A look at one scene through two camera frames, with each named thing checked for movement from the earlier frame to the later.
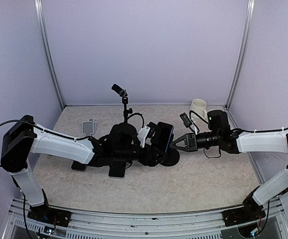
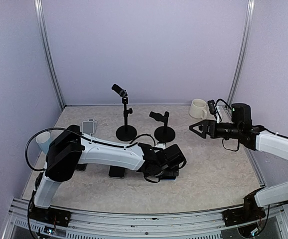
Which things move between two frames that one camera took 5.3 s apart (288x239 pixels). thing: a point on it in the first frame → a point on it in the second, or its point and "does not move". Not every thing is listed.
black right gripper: x=190 y=147 → x=206 y=129
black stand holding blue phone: x=171 y=157 → x=165 y=134
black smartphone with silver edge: x=117 y=169 does not move
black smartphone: x=78 y=166 does not move
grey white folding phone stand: x=89 y=127 does not move
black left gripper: x=151 y=161 → x=173 y=172
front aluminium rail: x=203 y=225 does not move
